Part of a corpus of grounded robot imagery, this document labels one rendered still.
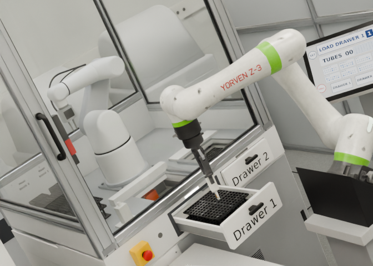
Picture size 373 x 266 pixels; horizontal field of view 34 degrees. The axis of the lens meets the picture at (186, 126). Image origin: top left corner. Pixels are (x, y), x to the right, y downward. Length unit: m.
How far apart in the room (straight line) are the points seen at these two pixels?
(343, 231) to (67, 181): 0.99
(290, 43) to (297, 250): 1.19
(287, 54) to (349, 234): 0.66
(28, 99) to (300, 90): 1.00
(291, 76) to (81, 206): 0.91
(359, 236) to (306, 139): 2.60
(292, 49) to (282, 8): 2.07
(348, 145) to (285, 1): 2.07
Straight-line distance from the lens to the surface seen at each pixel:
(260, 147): 2.76
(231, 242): 2.26
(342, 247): 2.40
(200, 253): 2.47
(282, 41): 2.17
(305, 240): 3.05
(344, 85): 2.84
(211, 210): 2.42
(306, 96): 2.38
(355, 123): 2.28
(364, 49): 2.88
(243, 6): 4.53
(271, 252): 2.90
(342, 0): 3.86
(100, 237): 2.34
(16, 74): 2.17
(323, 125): 2.41
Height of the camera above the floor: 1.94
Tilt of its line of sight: 18 degrees down
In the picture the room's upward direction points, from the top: 24 degrees counter-clockwise
